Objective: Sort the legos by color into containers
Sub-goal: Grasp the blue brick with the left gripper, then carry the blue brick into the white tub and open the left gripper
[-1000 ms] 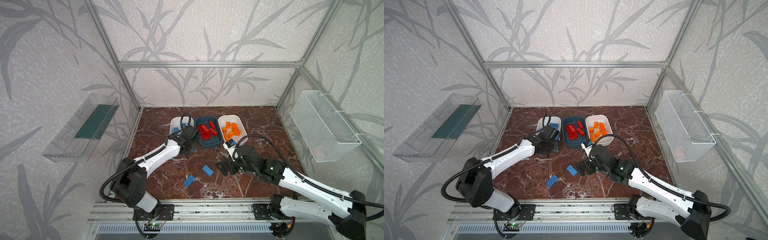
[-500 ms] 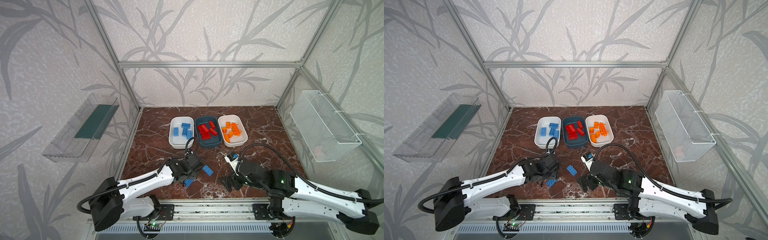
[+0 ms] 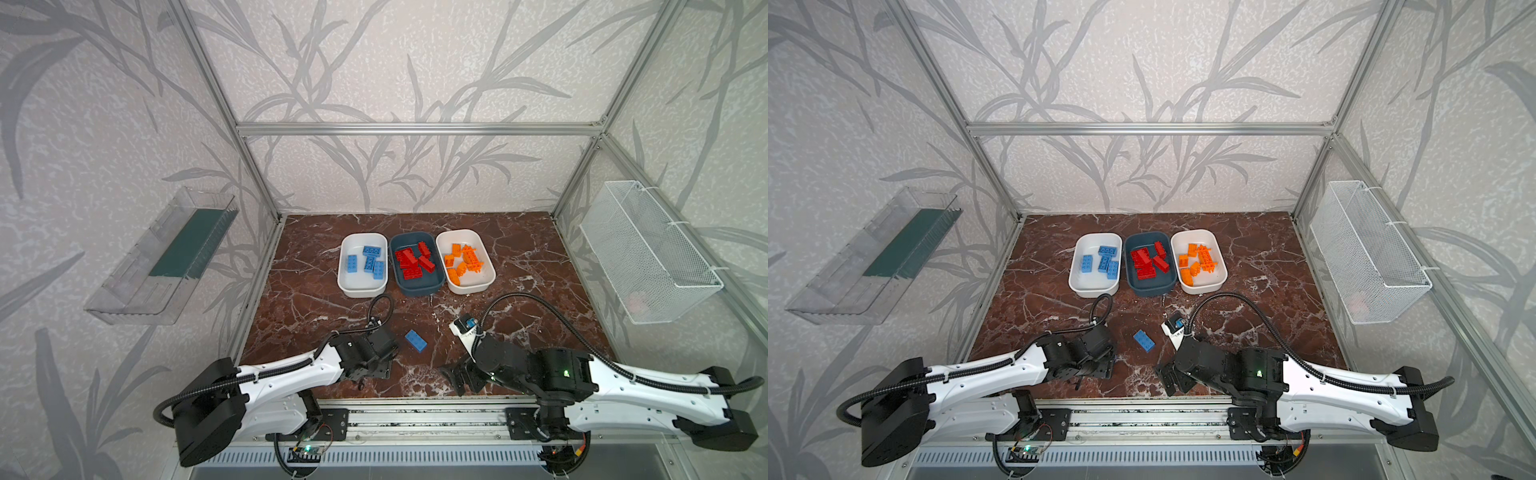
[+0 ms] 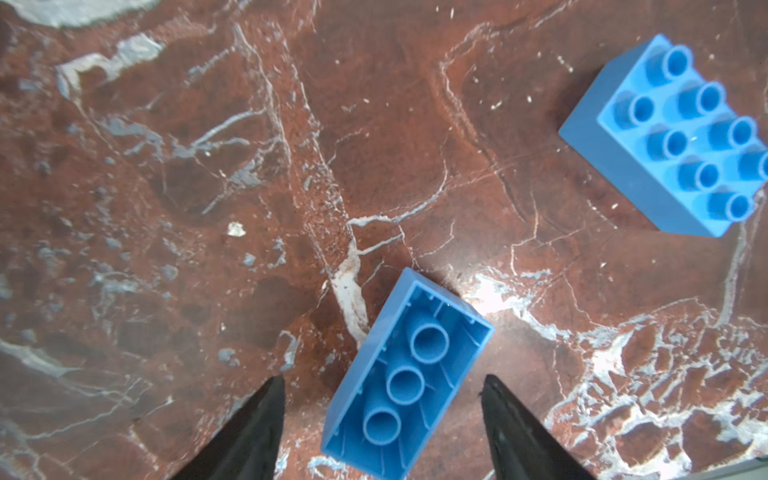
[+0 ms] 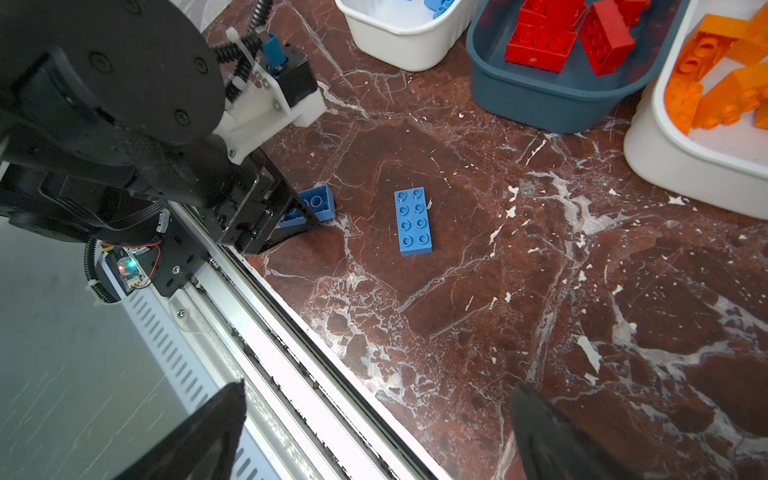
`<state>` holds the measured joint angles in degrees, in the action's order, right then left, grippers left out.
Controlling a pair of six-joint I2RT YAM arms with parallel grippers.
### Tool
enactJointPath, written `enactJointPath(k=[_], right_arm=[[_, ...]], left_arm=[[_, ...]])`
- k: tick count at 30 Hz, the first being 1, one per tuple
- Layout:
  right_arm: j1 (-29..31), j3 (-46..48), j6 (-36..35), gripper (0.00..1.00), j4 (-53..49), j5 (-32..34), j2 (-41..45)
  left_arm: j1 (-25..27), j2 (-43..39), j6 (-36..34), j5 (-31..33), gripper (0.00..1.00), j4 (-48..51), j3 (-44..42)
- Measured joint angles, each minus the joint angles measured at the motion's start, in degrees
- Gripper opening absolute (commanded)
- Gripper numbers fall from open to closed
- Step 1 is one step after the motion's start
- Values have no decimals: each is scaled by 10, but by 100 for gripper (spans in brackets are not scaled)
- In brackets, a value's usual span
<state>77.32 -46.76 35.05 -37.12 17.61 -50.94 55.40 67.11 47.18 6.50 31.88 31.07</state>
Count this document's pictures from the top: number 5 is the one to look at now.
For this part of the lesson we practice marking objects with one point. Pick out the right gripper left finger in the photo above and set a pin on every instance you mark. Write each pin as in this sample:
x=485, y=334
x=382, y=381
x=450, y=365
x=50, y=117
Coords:
x=204, y=446

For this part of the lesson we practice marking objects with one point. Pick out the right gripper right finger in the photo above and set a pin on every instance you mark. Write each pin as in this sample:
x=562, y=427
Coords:
x=552, y=447

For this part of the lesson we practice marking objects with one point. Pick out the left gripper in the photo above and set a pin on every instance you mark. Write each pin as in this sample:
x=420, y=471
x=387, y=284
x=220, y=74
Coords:
x=260, y=210

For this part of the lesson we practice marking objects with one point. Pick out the blue brick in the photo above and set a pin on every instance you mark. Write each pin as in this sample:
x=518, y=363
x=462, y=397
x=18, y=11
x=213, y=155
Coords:
x=438, y=7
x=320, y=200
x=413, y=227

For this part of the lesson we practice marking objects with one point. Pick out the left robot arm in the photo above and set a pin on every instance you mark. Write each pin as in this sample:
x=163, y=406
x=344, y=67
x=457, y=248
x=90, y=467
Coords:
x=113, y=110

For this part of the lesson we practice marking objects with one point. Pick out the left white plastic bin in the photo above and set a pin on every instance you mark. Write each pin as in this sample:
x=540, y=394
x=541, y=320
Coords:
x=404, y=34

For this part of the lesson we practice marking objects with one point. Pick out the white plastic bin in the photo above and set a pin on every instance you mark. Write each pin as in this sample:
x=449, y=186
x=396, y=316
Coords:
x=726, y=166
x=404, y=34

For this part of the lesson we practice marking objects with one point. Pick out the teal plastic bin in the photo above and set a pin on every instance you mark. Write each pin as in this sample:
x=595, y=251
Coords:
x=574, y=99

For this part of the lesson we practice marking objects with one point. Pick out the right white plastic bin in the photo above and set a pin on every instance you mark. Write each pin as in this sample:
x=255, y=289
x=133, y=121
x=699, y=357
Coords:
x=726, y=166

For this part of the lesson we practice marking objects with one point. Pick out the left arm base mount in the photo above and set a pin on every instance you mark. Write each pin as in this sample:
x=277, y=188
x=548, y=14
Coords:
x=177, y=261

